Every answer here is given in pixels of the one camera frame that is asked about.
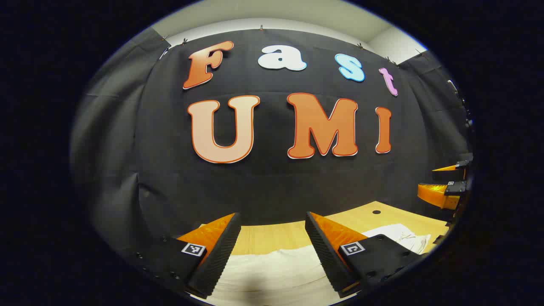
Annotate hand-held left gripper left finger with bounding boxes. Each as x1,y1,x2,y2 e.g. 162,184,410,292
127,212,242,299

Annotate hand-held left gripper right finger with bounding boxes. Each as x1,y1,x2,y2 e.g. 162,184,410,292
305,211,430,298

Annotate white jeans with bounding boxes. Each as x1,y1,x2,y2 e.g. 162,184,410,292
193,223,432,306

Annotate dark metal stand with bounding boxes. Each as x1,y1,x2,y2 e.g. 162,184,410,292
447,79,473,129

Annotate black backdrop cloth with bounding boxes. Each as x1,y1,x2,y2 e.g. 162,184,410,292
70,28,474,264

